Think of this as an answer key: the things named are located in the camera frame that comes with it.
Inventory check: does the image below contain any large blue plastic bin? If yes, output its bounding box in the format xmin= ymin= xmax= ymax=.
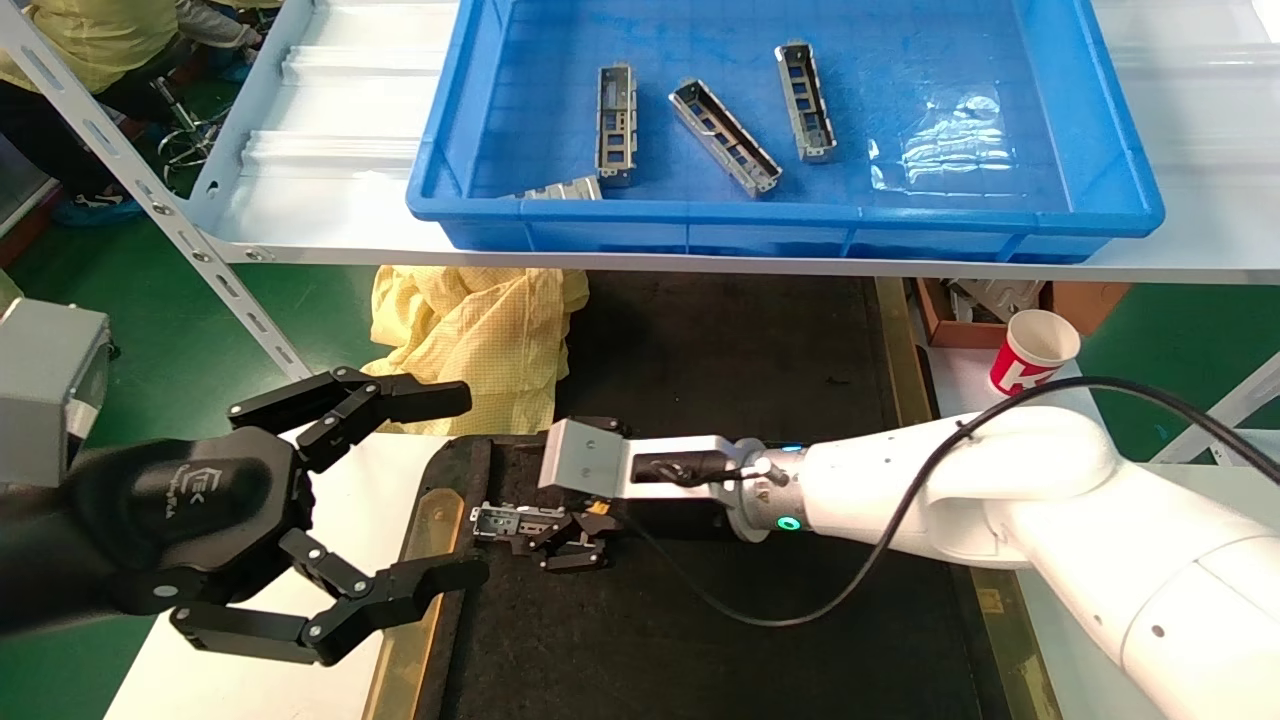
xmin=405 ymin=0 xmax=1166 ymax=263

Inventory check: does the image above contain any clear plastic film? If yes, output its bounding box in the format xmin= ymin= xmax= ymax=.
xmin=868 ymin=88 xmax=1019 ymax=193

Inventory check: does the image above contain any red white paper cup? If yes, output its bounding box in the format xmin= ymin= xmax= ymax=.
xmin=988 ymin=308 xmax=1081 ymax=398

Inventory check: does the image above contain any crumpled yellow garment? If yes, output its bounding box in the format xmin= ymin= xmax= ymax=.
xmin=360 ymin=265 xmax=591 ymax=436

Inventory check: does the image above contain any chrome leg stool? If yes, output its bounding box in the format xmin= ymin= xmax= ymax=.
xmin=150 ymin=75 xmax=236 ymax=186

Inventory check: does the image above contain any silver metal channel part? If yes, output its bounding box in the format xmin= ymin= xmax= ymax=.
xmin=667 ymin=78 xmax=784 ymax=199
xmin=774 ymin=40 xmax=838 ymax=164
xmin=470 ymin=503 xmax=561 ymax=543
xmin=594 ymin=62 xmax=639 ymax=188
xmin=512 ymin=175 xmax=604 ymax=201

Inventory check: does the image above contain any gray wrist camera box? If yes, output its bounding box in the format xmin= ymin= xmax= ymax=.
xmin=0 ymin=298 xmax=111 ymax=491

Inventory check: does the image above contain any person in yellow coat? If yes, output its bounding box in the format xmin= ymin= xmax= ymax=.
xmin=0 ymin=0 xmax=191 ymax=226

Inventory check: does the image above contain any white gray wrist camera mount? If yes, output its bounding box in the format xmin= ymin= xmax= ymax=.
xmin=538 ymin=418 xmax=746 ymax=501

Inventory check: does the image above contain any brown cardboard box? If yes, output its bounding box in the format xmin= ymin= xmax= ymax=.
xmin=912 ymin=278 xmax=1133 ymax=349

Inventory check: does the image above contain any perforated gray metal bracket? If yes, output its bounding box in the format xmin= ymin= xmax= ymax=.
xmin=945 ymin=278 xmax=1046 ymax=323

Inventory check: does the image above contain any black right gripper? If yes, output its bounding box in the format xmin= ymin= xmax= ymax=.
xmin=520 ymin=415 xmax=739 ymax=573

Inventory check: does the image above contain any white metal shelf frame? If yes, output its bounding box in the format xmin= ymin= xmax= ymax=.
xmin=0 ymin=0 xmax=1280 ymax=466

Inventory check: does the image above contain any person in gray sleeve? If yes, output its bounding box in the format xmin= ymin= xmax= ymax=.
xmin=175 ymin=0 xmax=286 ymax=51

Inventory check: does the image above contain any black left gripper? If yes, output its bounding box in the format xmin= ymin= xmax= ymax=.
xmin=65 ymin=367 xmax=489 ymax=666

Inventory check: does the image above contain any dark mat with brass strip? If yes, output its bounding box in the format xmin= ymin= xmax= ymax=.
xmin=553 ymin=270 xmax=936 ymax=446

